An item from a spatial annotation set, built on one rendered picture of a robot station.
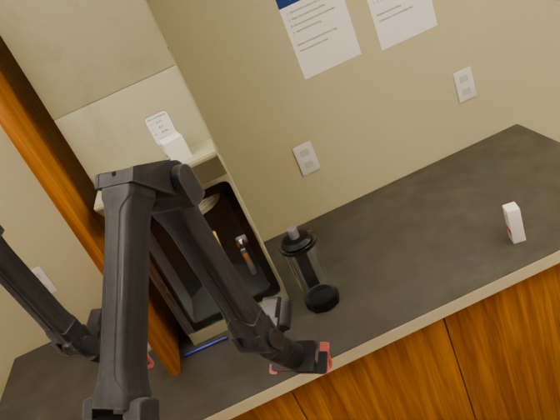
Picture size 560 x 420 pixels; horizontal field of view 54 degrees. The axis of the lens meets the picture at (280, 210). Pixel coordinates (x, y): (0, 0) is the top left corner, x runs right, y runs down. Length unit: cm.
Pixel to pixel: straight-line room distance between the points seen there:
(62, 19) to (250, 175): 86
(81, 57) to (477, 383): 139
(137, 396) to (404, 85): 152
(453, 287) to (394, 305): 16
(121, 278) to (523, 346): 127
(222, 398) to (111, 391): 76
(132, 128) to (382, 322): 81
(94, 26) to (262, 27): 64
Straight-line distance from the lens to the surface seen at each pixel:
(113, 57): 138
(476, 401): 181
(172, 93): 139
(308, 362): 120
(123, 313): 77
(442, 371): 167
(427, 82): 205
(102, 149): 143
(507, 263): 157
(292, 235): 147
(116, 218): 80
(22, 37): 140
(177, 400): 159
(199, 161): 132
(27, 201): 198
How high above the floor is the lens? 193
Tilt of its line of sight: 27 degrees down
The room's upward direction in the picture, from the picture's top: 24 degrees counter-clockwise
